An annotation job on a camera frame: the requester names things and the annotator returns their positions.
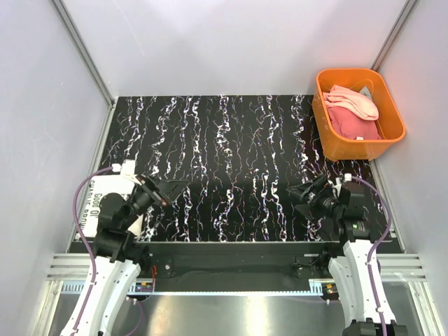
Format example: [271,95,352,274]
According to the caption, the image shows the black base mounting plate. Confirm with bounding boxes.
[146,241,340,292]

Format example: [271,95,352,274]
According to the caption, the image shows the dark pink t-shirt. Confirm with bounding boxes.
[328,106,381,140]

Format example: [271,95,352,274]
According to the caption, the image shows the orange plastic bin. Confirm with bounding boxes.
[312,68,406,161]

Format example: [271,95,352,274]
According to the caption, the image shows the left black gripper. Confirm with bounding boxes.
[121,173,189,229]

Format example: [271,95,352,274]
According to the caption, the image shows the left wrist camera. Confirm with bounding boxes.
[120,159,140,184]

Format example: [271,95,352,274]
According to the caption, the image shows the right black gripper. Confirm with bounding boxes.
[287,174,344,224]

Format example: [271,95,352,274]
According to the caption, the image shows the grey t-shirt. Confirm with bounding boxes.
[359,86,373,101]

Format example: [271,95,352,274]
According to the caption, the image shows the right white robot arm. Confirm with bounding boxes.
[287,174,408,335]

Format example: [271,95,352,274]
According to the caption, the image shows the folded white printed t-shirt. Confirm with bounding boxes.
[79,175,135,239]

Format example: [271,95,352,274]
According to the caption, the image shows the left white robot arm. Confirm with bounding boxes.
[61,175,189,335]

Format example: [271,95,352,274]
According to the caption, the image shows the salmon pink t-shirt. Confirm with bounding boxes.
[323,85,379,121]

